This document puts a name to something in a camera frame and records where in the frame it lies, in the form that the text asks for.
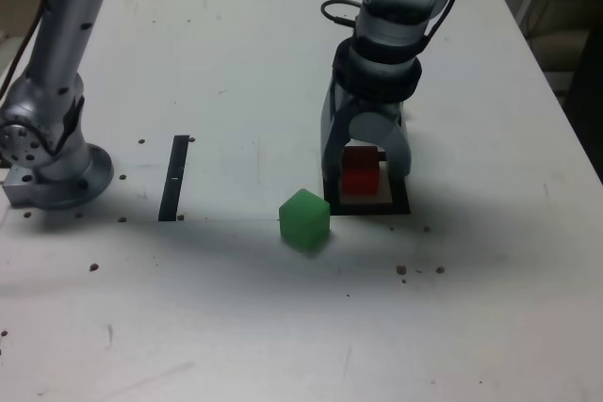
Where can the black tape strip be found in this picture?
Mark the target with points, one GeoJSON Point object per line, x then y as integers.
{"type": "Point", "coordinates": [172, 185]}

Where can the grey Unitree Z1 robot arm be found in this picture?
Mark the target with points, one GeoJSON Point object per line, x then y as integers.
{"type": "Point", "coordinates": [52, 68]}

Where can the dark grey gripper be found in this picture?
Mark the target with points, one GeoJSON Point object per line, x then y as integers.
{"type": "Point", "coordinates": [372, 106]}

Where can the black tape square outline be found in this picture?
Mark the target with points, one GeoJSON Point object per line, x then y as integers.
{"type": "Point", "coordinates": [400, 209]}

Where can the green cube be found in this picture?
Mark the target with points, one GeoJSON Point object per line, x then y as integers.
{"type": "Point", "coordinates": [304, 223]}

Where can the red cube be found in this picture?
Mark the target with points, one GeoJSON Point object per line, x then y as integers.
{"type": "Point", "coordinates": [360, 181]}

